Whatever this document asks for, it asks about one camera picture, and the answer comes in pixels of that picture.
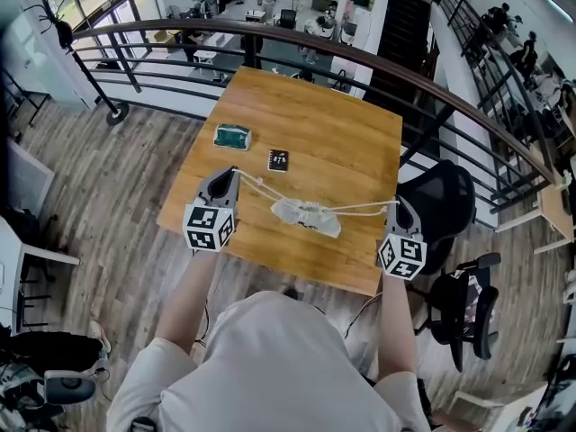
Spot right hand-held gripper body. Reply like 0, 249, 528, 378
376, 225, 428, 283

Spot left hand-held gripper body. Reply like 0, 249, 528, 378
182, 181, 239, 254

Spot white drawstring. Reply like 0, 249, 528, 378
319, 199, 401, 218
235, 168, 293, 208

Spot white cloth drawstring bag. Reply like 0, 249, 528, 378
268, 197, 344, 239

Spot person's right forearm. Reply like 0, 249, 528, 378
379, 273, 418, 377

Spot person's left forearm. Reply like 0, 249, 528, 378
154, 248, 222, 356

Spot black mesh office chair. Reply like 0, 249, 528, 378
395, 158, 477, 276

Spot green and white tissue pack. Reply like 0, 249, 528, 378
211, 122, 254, 153

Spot small black notebook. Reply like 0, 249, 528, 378
266, 148, 291, 174

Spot black office chair with cloth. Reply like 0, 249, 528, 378
413, 251, 503, 374

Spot light wooden side desk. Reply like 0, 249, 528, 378
493, 168, 576, 257

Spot black stand with round base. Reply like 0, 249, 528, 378
37, 0, 131, 128

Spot person's beige shirt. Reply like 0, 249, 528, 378
104, 289, 434, 432

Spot curved wood-topped black railing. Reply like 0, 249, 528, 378
70, 17, 560, 216

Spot black stair railing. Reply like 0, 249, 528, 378
436, 0, 561, 154

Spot white desk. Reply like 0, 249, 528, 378
0, 212, 82, 338

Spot black cable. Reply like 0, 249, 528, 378
192, 253, 226, 349
342, 291, 383, 339

